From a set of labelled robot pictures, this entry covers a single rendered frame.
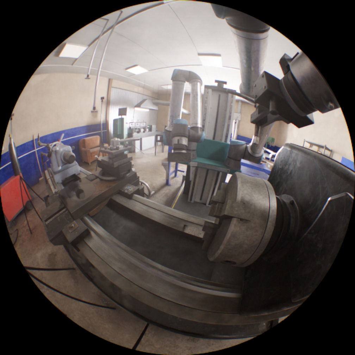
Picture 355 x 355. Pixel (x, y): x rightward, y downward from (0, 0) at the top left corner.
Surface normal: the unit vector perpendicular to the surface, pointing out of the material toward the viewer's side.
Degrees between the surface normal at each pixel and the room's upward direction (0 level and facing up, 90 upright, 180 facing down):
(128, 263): 0
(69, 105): 90
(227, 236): 72
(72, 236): 0
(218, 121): 90
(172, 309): 0
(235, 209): 42
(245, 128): 90
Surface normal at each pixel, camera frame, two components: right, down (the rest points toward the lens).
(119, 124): 0.92, 0.25
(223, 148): -0.29, 0.41
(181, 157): -0.12, 0.04
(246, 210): -0.18, -0.40
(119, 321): 0.10, -0.89
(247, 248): -0.33, 0.11
